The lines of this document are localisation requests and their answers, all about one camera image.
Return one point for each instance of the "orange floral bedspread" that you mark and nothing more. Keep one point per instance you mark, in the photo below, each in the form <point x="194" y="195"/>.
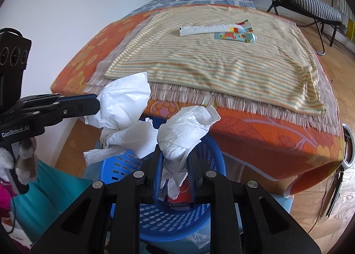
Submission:
<point x="276" y="147"/>

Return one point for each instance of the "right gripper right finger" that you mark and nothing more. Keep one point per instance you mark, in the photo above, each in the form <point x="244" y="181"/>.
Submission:
<point x="197" y="167"/>

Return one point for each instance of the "white plastic bag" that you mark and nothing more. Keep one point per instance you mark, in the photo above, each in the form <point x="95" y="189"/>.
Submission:
<point x="122" y="104"/>

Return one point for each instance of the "fringed pinkish woven blanket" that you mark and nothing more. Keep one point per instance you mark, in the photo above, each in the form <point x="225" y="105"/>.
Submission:
<point x="329" y="123"/>

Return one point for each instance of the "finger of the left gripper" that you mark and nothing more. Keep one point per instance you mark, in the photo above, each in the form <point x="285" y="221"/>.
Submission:
<point x="70" y="110"/>
<point x="79" y="99"/>

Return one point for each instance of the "yellow crate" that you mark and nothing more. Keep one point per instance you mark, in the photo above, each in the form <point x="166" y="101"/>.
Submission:
<point x="351" y="30"/>

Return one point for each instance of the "white gloved left hand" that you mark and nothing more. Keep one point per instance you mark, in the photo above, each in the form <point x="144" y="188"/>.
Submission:
<point x="25" y="164"/>

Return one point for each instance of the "black tripod stand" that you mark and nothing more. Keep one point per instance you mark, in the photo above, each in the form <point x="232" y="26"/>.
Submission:
<point x="337" y="190"/>

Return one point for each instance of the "striped chair cushion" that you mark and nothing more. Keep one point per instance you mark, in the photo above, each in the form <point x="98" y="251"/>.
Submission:
<point x="317" y="9"/>

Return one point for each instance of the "white colourful long wrapper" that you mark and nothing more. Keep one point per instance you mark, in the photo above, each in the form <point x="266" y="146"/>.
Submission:
<point x="243" y="27"/>

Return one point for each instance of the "white ring light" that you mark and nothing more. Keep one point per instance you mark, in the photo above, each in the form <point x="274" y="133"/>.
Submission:
<point x="348" y="159"/>

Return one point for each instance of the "teal fruit print packet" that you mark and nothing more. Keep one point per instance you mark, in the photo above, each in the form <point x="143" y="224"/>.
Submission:
<point x="245" y="37"/>

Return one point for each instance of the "red cardboard medicine box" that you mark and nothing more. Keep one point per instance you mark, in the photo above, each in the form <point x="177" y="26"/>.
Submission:
<point x="184" y="200"/>

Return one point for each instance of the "white paper cup with bag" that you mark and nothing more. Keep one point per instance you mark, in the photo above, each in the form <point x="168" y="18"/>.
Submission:
<point x="177" y="138"/>

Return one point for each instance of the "blue checkered bed sheet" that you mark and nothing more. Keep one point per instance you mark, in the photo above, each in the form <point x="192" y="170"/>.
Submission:
<point x="159" y="4"/>

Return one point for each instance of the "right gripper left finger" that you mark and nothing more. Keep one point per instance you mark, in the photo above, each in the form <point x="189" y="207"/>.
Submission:
<point x="152" y="168"/>

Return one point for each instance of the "clear plastic bag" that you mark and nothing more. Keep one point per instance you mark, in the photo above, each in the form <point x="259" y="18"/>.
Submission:
<point x="200" y="238"/>

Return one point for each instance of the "striped yellow towel blanket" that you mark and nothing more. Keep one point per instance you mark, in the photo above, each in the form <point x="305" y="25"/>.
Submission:
<point x="279" y="67"/>

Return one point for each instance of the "blue plastic trash basket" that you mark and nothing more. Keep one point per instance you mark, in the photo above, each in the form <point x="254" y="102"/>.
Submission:
<point x="159" y="222"/>

